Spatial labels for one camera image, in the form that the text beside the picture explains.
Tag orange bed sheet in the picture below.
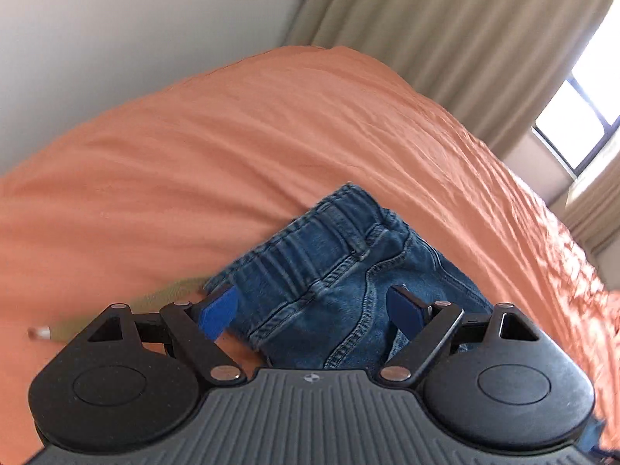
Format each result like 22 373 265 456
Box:
0 45 620 465

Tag blue denim pants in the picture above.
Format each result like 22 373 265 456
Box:
202 183 495 371

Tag olive green cloth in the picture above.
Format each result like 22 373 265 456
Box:
52 275 210 346

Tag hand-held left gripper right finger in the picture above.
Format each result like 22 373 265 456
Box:
379 285 542 389

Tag window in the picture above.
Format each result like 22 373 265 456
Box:
532 10 620 178

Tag wide beige curtain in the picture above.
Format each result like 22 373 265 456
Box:
285 0 620 162

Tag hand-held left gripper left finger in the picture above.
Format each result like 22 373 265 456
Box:
87 285 245 387

